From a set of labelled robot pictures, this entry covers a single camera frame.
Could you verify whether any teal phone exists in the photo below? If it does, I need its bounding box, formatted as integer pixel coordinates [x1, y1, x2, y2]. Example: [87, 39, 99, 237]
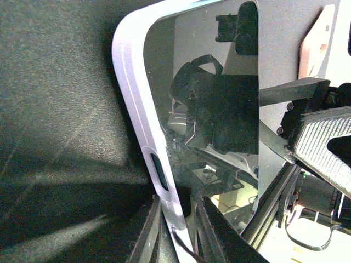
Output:
[144, 1, 259, 232]

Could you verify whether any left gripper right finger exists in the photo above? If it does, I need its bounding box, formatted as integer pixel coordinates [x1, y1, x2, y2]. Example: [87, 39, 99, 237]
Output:
[196, 197, 267, 262]

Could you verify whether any black front aluminium rail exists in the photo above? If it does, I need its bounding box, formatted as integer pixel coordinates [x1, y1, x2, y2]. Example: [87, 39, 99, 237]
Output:
[241, 163, 301, 249]

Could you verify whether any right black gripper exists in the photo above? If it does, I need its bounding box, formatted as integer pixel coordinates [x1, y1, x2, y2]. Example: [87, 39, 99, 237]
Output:
[259, 77, 350, 197]

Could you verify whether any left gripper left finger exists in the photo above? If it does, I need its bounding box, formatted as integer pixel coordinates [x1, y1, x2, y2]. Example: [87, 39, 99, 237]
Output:
[127, 195, 168, 262]

